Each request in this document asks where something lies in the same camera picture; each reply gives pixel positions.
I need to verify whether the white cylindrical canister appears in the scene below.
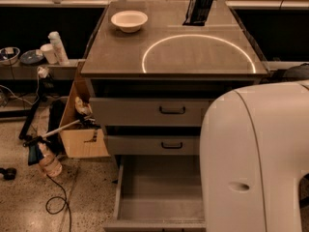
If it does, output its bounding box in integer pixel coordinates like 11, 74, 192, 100
48, 31, 70, 66

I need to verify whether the spray bottle with blue trigger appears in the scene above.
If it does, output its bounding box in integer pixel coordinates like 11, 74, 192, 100
23, 136, 63, 178

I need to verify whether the grey top drawer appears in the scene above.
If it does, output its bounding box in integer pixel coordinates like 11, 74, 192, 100
90, 98, 212, 127

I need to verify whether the white paper bowl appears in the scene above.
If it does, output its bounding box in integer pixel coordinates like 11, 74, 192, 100
111, 11, 148, 33

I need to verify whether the grey drawer cabinet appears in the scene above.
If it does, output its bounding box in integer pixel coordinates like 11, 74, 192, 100
80, 0, 273, 232

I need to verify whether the grey open bottom drawer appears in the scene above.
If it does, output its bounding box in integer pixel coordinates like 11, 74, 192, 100
104, 155, 206, 232

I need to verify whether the cardboard box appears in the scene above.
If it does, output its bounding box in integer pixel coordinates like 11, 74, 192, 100
60, 63, 109, 159

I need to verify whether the black caster on floor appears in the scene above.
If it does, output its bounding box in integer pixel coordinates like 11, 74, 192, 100
0, 168, 16, 180

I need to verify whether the white paper cup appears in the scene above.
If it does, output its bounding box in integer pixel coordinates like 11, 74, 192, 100
41, 43, 57, 64

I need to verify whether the blue plate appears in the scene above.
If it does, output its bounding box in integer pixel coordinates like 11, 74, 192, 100
19, 49, 44, 65

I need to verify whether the white rod tool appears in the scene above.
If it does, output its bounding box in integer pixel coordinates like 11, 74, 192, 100
41, 115, 93, 138

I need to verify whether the bowl on left shelf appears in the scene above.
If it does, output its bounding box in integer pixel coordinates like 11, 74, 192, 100
0, 47, 20, 66

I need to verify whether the black bar leaning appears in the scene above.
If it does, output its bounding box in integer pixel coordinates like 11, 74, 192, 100
18, 96, 41, 140

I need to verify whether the grey middle drawer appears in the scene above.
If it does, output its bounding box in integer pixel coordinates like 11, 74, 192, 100
104, 135, 199, 156

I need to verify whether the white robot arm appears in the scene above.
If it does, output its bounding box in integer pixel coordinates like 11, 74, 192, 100
200, 81, 309, 232

